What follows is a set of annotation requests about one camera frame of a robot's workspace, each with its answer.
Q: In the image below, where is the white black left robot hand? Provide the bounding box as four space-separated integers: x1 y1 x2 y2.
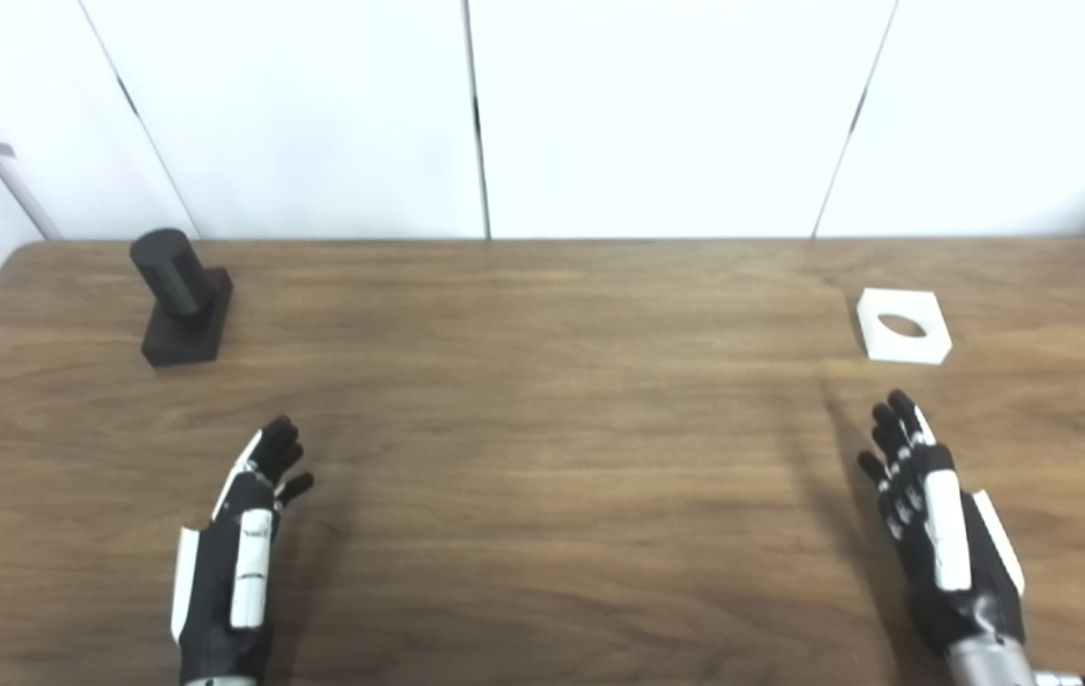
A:
171 414 315 684

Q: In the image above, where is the black peg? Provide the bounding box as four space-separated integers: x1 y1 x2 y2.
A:
130 228 234 368

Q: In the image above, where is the white square piece with hole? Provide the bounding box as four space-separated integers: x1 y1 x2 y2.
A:
855 288 953 365

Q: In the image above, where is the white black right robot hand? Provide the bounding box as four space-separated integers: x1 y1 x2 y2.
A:
858 389 1027 658

